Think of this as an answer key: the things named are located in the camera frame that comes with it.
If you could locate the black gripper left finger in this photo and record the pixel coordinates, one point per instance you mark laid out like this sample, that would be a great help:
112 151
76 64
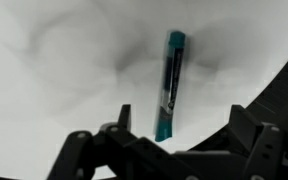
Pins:
124 156

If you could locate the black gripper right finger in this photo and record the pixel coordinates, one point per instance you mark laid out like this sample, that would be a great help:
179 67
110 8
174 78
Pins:
264 150

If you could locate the teal marker pen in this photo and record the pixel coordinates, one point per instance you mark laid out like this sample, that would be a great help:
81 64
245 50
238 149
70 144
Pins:
170 90

